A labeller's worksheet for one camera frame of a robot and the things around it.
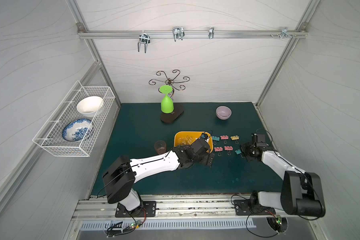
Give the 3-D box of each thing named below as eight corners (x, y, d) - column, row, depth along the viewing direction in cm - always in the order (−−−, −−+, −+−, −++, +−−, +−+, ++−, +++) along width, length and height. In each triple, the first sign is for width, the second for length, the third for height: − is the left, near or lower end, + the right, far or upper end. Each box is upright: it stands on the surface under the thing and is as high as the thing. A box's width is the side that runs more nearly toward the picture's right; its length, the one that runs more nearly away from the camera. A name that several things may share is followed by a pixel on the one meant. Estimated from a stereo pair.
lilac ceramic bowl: (216, 122, 113) (217, 116, 107) (214, 111, 120) (215, 105, 115) (230, 122, 113) (233, 116, 107) (227, 111, 120) (230, 105, 115)
